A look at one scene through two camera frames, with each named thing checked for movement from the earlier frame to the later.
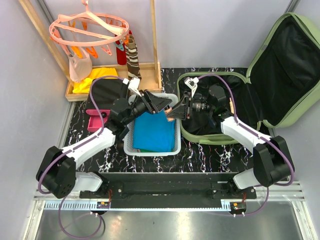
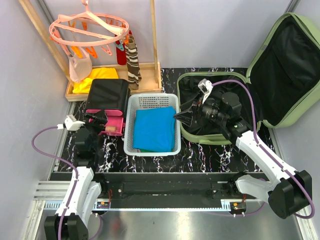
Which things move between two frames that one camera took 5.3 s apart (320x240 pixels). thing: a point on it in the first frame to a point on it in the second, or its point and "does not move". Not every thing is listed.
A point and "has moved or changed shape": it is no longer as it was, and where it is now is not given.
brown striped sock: x=133 y=67 does not move
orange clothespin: x=93 y=52 does not move
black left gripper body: x=148 y=104 to x=94 y=128
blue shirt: x=153 y=132 does not move
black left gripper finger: x=159 y=103 to x=100 y=118
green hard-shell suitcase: x=283 y=80 does not move
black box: x=106 y=90 does not move
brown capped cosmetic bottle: x=167 y=109 has moved or changed shape
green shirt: x=143 y=150 does not move
